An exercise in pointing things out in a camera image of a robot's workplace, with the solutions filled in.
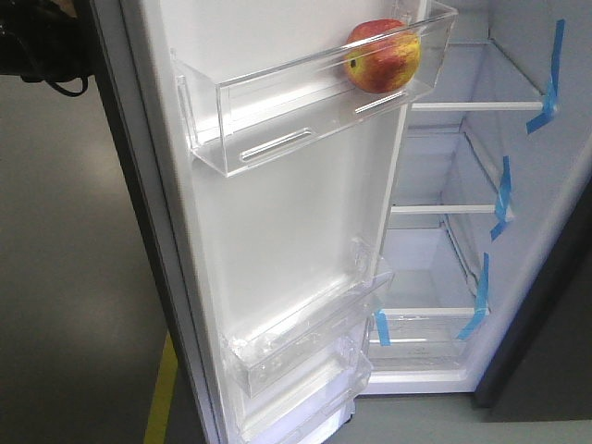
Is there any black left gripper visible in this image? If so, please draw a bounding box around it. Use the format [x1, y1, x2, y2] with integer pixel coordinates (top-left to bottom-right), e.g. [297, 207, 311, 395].
[1, 1, 93, 97]

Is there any red yellow apple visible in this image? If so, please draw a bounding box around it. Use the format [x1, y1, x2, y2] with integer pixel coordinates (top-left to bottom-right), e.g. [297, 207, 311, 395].
[343, 31, 421, 93]

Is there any grey fridge body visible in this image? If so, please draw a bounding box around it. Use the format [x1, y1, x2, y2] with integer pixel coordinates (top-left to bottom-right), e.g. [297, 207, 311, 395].
[364, 1, 591, 421]

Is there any top clear door bin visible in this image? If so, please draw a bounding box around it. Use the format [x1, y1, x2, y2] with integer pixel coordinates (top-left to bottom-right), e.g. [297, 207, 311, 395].
[171, 1, 458, 177]

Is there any upper clear door bin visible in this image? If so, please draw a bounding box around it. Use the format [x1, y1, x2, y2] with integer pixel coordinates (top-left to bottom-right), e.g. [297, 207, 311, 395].
[222, 237, 394, 398]

